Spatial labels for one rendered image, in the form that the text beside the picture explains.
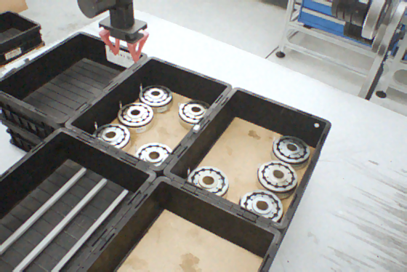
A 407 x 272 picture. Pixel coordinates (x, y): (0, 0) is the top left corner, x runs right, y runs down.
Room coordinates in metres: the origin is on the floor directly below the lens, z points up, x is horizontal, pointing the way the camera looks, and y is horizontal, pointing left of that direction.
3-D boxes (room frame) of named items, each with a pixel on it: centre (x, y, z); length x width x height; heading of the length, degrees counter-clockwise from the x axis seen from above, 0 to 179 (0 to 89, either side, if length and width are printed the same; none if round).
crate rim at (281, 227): (0.67, -0.14, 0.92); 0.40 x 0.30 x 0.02; 154
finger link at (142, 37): (0.81, 0.19, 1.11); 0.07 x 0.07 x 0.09; 64
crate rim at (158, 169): (0.80, 0.13, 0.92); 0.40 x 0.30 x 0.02; 154
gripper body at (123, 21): (0.82, 0.20, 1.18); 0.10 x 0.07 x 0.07; 64
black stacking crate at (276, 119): (0.67, -0.14, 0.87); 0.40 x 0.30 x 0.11; 154
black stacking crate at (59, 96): (0.94, 0.40, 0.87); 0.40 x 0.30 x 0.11; 154
